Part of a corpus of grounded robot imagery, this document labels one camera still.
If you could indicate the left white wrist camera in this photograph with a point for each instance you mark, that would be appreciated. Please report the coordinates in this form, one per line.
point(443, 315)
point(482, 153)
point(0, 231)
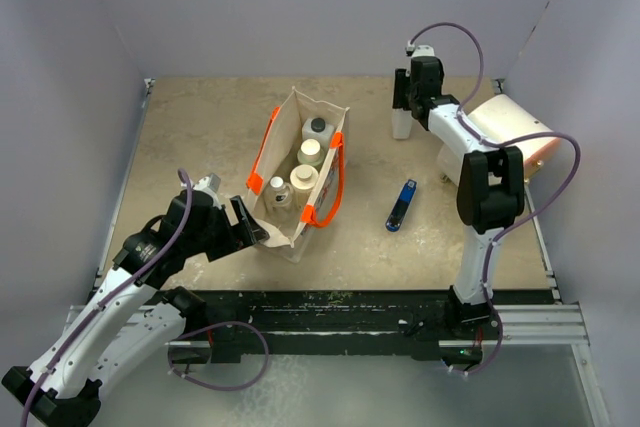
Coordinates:
point(209, 185)

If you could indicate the white cylindrical container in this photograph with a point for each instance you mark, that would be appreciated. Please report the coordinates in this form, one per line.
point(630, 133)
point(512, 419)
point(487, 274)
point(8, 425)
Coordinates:
point(502, 119)

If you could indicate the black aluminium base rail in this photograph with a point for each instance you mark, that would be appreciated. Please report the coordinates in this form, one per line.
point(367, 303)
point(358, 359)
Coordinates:
point(224, 326)

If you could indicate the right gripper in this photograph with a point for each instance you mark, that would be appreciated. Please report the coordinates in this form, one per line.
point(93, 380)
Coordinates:
point(401, 83)

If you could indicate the canvas tote bag orange handles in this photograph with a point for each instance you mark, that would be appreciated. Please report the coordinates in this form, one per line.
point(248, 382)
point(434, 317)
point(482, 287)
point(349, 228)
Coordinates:
point(291, 231)

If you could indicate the white square bottle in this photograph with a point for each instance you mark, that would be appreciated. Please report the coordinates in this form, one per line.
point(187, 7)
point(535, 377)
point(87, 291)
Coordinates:
point(401, 124)

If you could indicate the clear bottle silver cap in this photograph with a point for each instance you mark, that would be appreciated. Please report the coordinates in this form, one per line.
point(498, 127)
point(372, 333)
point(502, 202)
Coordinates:
point(280, 195)

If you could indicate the white bottle black cap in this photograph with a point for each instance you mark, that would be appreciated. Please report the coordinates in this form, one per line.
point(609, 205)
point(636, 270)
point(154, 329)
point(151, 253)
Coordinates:
point(319, 129)

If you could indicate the green bottle cream cap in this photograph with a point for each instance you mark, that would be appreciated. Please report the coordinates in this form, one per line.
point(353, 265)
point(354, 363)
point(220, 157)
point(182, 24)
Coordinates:
point(310, 153)

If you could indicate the blue stapler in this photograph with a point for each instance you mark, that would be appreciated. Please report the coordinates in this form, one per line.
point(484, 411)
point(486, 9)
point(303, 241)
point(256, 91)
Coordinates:
point(396, 217)

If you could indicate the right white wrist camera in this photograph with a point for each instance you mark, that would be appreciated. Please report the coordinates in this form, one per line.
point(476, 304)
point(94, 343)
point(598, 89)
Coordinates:
point(415, 51)

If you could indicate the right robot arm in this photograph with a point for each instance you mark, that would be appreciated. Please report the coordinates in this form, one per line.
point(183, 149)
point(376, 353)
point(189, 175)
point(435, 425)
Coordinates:
point(490, 194)

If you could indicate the cream bottle wooden cap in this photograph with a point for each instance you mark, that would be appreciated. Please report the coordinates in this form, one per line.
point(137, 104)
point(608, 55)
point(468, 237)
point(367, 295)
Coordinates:
point(303, 179)

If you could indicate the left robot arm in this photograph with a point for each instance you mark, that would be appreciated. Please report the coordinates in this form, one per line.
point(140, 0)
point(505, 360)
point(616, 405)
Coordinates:
point(67, 385)

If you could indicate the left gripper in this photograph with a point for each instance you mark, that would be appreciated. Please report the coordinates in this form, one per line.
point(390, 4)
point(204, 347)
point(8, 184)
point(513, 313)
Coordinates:
point(242, 235)

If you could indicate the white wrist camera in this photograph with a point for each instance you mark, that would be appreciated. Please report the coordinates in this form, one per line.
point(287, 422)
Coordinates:
point(415, 51)
point(209, 185)

